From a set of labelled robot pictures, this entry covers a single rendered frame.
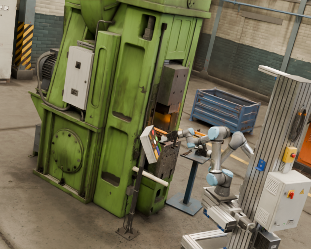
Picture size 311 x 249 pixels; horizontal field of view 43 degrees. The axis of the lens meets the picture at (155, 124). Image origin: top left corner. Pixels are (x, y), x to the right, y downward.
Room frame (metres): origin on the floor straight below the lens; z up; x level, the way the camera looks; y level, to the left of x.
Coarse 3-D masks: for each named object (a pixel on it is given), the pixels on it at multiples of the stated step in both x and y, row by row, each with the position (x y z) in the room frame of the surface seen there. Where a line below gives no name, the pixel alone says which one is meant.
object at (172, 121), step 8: (192, 24) 4.51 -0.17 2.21; (200, 24) 4.67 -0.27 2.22; (192, 32) 4.54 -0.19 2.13; (192, 48) 4.61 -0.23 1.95; (192, 56) 4.67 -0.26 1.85; (184, 64) 4.52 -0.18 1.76; (192, 64) 4.70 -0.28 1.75; (184, 96) 4.69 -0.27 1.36; (160, 120) 4.58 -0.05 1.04; (168, 120) 4.52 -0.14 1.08; (176, 120) 4.62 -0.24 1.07; (168, 128) 4.51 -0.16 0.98; (176, 128) 4.68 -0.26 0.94
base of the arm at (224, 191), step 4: (216, 188) 3.41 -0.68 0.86; (220, 188) 3.38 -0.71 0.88; (224, 188) 3.37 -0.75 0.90; (228, 188) 3.39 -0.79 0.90; (216, 192) 3.38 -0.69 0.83; (220, 192) 3.37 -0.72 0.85; (224, 192) 3.36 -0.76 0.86; (228, 192) 3.38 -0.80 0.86; (224, 196) 3.36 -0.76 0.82; (228, 196) 3.38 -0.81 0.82
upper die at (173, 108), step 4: (156, 104) 4.22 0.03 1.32; (160, 104) 4.19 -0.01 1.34; (176, 104) 4.25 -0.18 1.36; (156, 108) 4.21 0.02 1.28; (160, 108) 4.19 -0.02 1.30; (164, 108) 4.16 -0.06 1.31; (168, 108) 4.14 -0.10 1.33; (172, 108) 4.19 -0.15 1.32; (176, 108) 4.27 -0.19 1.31; (168, 112) 4.13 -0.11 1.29; (172, 112) 4.21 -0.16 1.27
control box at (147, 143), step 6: (150, 126) 3.82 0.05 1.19; (144, 132) 3.65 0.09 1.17; (150, 132) 3.65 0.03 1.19; (144, 138) 3.52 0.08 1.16; (150, 138) 3.57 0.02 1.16; (144, 144) 3.52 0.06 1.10; (150, 144) 3.52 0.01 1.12; (156, 144) 3.72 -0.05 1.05; (144, 150) 3.52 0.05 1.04; (150, 150) 3.52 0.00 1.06; (150, 156) 3.51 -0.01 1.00; (150, 162) 3.51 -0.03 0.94
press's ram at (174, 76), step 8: (168, 64) 4.30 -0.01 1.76; (176, 64) 4.41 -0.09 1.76; (168, 72) 4.13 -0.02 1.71; (176, 72) 4.12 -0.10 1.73; (184, 72) 4.26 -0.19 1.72; (168, 80) 4.12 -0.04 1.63; (176, 80) 4.15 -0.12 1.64; (184, 80) 4.30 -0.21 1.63; (160, 88) 4.15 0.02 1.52; (168, 88) 4.10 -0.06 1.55; (176, 88) 4.18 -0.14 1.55; (184, 88) 4.33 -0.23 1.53; (160, 96) 4.14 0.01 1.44; (168, 96) 4.09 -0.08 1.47; (176, 96) 4.21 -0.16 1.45; (168, 104) 4.10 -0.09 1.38
